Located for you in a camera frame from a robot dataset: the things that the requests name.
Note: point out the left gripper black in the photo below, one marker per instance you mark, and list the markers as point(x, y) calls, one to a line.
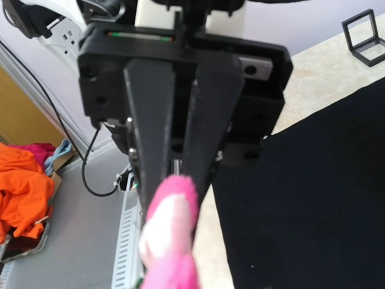
point(106, 48)

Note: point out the flower brooch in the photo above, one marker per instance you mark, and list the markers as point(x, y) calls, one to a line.
point(166, 239)

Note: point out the black t-shirt blue logo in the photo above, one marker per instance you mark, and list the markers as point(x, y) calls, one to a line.
point(310, 212)

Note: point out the black brooch stand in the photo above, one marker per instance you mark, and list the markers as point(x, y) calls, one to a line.
point(358, 49)

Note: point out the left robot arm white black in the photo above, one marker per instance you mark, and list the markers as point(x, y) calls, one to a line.
point(61, 24)

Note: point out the cardboard box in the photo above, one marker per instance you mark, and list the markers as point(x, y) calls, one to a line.
point(60, 158)

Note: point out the orange cloth pile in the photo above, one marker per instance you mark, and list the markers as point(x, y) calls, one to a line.
point(25, 193)

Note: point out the front aluminium rail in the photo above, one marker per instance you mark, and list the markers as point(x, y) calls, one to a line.
point(92, 241)

